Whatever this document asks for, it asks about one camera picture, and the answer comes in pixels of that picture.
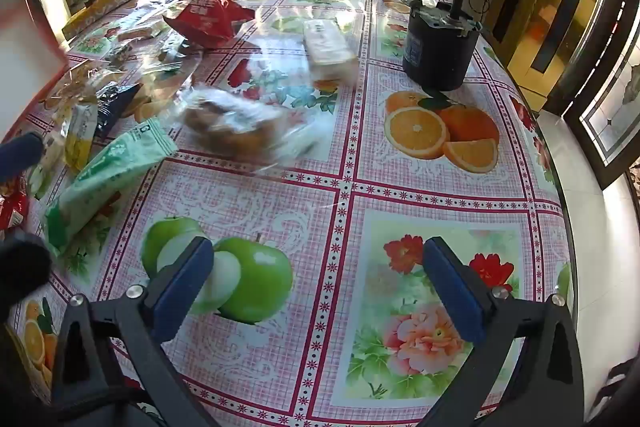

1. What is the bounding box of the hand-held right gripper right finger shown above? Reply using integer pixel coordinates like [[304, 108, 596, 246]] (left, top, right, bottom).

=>
[[422, 236, 586, 427]]

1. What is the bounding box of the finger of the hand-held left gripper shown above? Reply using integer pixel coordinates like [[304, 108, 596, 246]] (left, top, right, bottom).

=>
[[0, 131, 47, 184], [0, 229, 53, 323]]

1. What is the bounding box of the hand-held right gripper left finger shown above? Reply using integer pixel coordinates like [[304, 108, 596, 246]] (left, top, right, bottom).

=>
[[50, 236, 221, 427]]

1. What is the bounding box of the red snack packet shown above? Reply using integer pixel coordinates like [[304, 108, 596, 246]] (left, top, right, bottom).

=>
[[0, 177, 31, 232], [164, 0, 257, 50]]

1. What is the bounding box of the green biscuit packet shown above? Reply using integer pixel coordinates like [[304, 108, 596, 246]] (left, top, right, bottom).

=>
[[45, 117, 179, 255]]

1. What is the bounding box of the dark blue snack packet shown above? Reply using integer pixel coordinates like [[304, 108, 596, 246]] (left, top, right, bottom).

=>
[[95, 83, 144, 138]]

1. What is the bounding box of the clear nut bar packet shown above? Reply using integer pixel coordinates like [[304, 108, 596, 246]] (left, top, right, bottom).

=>
[[117, 23, 166, 44]]

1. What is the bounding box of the clear bread packet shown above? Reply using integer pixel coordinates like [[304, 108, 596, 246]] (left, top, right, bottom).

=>
[[177, 84, 313, 165]]

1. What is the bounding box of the white wafer packet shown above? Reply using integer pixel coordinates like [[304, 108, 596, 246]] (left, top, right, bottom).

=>
[[301, 19, 360, 88]]

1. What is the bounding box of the fruit print tablecloth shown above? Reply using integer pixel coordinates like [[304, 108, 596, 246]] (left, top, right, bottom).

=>
[[0, 0, 576, 427]]

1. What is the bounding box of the black electric motor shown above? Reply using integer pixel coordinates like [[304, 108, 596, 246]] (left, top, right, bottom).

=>
[[402, 0, 483, 92]]

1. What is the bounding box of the golden framed door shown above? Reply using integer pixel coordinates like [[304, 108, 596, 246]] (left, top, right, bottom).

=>
[[485, 0, 640, 188]]

